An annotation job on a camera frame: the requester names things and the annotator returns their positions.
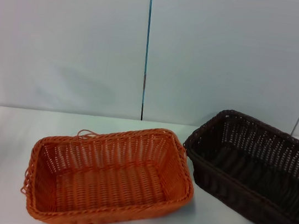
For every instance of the dark brown woven basket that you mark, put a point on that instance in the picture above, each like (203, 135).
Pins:
(248, 184)

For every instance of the orange woven plastic basket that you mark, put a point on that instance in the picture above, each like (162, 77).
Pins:
(111, 184)

